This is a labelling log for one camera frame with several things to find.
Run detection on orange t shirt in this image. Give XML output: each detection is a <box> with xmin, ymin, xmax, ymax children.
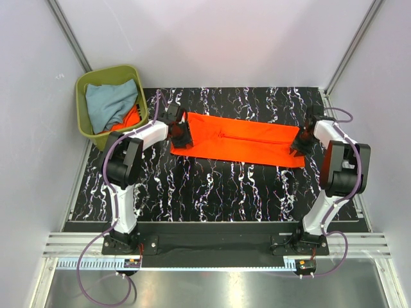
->
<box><xmin>101</xmin><ymin>105</ymin><xmax>141</xmax><ymax>133</ymax></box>
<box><xmin>170</xmin><ymin>112</ymin><xmax>305</xmax><ymax>168</ymax></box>

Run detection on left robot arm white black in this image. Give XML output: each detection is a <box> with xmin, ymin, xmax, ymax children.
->
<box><xmin>101</xmin><ymin>103</ymin><xmax>193</xmax><ymax>254</ymax></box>

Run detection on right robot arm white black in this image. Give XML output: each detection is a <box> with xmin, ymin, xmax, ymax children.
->
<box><xmin>288</xmin><ymin>105</ymin><xmax>371</xmax><ymax>255</ymax></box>

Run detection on olive green plastic basket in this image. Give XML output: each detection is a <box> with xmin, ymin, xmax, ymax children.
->
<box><xmin>75</xmin><ymin>64</ymin><xmax>152</xmax><ymax>151</ymax></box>

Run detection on grey blue t shirt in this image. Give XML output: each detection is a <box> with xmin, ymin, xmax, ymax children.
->
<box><xmin>85</xmin><ymin>79</ymin><xmax>139</xmax><ymax>134</ymax></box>

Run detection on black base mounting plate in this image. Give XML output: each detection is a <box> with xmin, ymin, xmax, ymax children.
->
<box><xmin>102</xmin><ymin>222</ymin><xmax>329</xmax><ymax>270</ymax></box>

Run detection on aluminium frame rail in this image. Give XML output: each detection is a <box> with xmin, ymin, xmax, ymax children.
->
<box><xmin>43</xmin><ymin>233</ymin><xmax>391</xmax><ymax>272</ymax></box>

